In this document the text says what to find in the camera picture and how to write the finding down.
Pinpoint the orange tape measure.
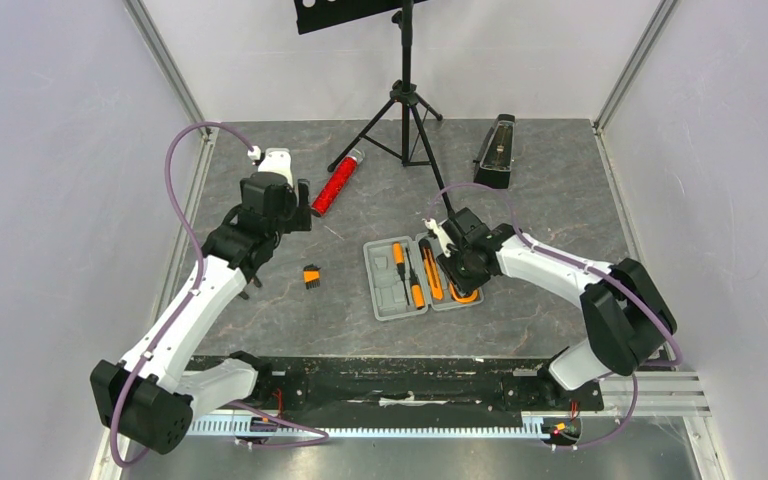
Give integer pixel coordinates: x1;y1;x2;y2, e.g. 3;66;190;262
448;283;480;304

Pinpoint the orange black utility knife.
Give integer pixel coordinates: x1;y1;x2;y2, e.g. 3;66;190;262
419;239;444;301

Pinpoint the orange handled screwdriver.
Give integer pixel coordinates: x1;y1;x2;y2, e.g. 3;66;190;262
407;253;425;310
391;242;410;305

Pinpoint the grey plastic tool case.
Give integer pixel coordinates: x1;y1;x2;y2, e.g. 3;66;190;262
362;233;484;322

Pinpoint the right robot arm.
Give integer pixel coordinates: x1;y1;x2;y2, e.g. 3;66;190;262
424;208;677;408

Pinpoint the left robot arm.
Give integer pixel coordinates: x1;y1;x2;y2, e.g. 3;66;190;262
90;173;312;454

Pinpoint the red glitter tube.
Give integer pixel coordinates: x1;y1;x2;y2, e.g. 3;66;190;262
311;149;364;217

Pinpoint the orange hex key set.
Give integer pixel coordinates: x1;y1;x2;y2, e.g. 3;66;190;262
302;264;321;290

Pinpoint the black metronome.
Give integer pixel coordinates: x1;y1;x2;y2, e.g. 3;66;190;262
473;114;516;190

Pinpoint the black tripod stand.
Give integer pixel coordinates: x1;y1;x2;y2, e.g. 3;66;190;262
327;0;446;190

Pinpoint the black perforated stand plate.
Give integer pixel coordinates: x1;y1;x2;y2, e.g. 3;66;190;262
293;0;423;35

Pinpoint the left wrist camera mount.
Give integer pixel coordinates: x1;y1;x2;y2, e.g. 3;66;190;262
247;146;294;187

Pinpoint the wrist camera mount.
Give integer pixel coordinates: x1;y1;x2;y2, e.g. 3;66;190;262
423;218;454;258
247;146;294;187

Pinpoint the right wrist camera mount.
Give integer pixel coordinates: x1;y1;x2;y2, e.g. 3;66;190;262
423;218;454;258

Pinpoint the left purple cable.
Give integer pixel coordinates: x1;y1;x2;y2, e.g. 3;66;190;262
108;121;331;469

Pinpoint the purple cable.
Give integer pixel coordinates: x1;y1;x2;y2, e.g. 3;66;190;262
108;121;331;469
426;183;685;452

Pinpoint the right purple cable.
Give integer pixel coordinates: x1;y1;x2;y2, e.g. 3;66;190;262
426;183;685;452

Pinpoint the grey slotted cable duct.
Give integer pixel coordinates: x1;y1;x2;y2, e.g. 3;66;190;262
188;412;550;440

